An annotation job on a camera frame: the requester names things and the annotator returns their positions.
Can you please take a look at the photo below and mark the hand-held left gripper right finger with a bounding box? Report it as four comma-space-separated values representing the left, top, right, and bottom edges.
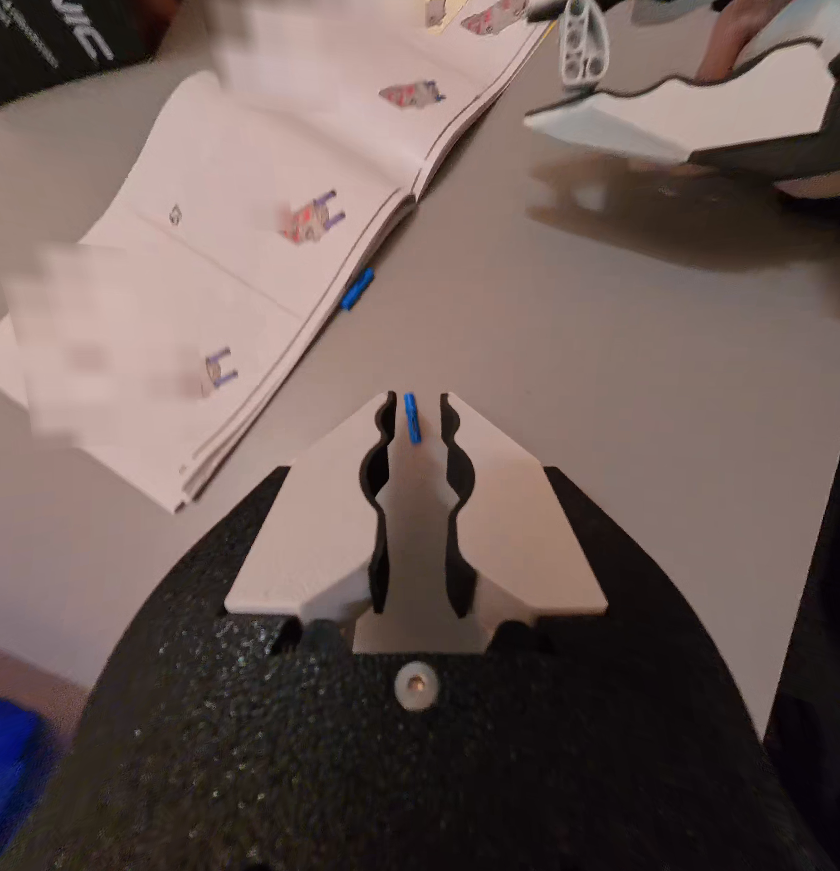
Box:
439, 392, 609, 622

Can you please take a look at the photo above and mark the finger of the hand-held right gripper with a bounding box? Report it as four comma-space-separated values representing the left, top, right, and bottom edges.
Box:
524, 37, 837, 164
729, 0, 840, 72

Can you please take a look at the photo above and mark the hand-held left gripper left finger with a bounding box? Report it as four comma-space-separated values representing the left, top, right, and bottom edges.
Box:
225, 391, 398, 620

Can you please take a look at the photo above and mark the grey toy brick piece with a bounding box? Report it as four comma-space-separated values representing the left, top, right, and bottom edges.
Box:
558, 0, 611, 93

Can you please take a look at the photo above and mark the white instruction booklet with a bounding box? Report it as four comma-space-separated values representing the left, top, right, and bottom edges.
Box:
0, 0, 560, 514

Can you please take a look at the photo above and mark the blue storage bin square tag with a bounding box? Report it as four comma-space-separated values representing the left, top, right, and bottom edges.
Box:
0, 690, 60, 871

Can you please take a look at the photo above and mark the grey desk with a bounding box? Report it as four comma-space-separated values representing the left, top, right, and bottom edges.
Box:
0, 0, 840, 743

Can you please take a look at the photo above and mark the person's right hand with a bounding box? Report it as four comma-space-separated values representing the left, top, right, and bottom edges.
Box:
695, 0, 791, 83

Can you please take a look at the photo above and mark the person's black sweater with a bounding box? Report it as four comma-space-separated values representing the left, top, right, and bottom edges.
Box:
763, 408, 840, 871

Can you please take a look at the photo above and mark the black toy set box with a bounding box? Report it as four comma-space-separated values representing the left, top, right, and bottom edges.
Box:
0, 0, 156, 110

